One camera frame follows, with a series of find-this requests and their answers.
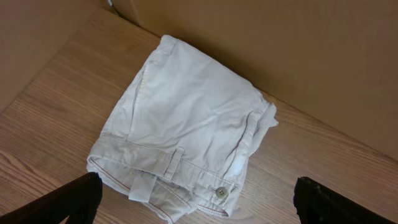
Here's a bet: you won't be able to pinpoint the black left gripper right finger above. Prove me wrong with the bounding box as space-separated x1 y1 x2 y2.
293 177 394 224

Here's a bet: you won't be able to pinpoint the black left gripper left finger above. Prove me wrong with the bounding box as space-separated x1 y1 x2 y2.
1 172 103 224

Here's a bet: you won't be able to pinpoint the beige shorts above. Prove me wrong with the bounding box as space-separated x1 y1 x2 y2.
87 35 278 223

